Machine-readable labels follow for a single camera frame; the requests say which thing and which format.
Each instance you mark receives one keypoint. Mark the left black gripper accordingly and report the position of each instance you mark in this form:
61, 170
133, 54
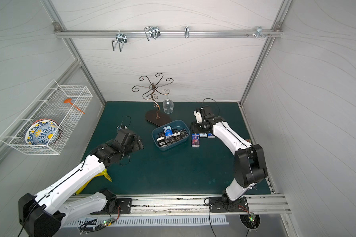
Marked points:
137, 142

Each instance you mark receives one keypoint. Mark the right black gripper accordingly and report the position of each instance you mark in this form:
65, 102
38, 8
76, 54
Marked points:
198, 127

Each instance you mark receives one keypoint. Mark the dark blue tissue pack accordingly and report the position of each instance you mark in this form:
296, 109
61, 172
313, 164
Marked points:
195, 140

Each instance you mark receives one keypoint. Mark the blue white tissue pack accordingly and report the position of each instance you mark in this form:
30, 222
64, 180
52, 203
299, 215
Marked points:
168, 131

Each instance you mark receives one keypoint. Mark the teal plastic storage box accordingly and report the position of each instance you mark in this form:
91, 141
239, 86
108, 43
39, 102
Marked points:
181, 134

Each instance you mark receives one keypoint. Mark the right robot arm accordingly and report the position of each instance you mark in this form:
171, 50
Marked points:
249, 165

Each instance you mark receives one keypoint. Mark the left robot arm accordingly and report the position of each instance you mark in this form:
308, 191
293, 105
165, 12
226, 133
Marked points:
45, 213

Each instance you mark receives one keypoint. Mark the metal scroll cup stand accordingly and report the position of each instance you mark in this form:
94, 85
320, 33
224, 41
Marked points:
156, 116

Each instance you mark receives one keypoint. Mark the orange plastic spoon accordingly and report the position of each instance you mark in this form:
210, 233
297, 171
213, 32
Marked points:
69, 101

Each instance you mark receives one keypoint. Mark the blue yellow patterned plate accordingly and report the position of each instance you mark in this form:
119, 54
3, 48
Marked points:
42, 132

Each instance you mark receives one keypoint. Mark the white vent strip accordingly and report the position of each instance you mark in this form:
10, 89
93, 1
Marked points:
191, 220

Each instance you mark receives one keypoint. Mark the metal hook small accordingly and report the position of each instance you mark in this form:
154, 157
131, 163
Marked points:
186, 32

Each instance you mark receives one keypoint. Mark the metal hook left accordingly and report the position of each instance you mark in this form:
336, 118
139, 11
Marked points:
119, 42

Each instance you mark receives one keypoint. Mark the metal hook centre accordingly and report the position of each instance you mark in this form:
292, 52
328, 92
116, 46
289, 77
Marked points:
152, 32

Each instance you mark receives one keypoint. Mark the metal hook right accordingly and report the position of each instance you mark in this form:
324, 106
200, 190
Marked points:
259, 33

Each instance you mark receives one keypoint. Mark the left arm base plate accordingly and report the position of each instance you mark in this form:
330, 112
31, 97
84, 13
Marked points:
120, 205

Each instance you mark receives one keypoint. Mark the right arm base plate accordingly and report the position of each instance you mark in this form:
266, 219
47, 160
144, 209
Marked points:
221, 205

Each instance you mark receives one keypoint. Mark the white wire basket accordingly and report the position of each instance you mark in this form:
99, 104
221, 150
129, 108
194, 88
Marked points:
49, 104

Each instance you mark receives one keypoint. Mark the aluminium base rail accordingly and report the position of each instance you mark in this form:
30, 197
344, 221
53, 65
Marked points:
166, 205

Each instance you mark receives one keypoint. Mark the aluminium top rail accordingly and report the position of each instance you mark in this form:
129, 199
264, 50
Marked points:
165, 34

